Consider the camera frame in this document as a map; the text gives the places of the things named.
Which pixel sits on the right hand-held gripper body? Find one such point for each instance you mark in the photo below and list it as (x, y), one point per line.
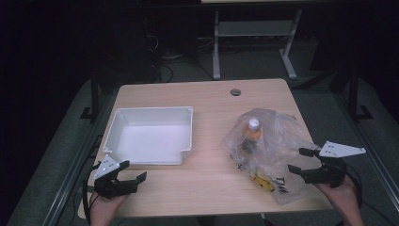
(329, 174)

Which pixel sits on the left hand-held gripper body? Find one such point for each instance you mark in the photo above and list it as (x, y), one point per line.
(108, 186)

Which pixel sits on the clear plastic bag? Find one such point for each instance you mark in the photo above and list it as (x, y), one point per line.
(282, 147)

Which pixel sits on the white plastic tray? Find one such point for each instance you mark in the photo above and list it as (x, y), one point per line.
(150, 141)

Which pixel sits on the orange drink bottle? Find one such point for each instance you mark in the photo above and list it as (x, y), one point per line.
(252, 133)

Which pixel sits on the person's left hand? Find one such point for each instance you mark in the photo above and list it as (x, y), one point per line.
(105, 207)

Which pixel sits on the person's right hand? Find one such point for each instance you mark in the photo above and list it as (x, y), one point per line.
(342, 197)

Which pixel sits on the grey tape strip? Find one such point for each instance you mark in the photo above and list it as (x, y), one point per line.
(90, 189)

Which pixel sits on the black metal stand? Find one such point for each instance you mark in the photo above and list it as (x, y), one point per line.
(354, 94)
(94, 97)

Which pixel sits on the grey table grommet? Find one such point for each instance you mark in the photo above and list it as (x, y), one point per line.
(235, 92)

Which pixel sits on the aluminium rail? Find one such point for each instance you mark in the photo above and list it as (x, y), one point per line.
(370, 147)
(72, 175)

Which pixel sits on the white metal desk frame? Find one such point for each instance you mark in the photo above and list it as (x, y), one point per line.
(254, 28)

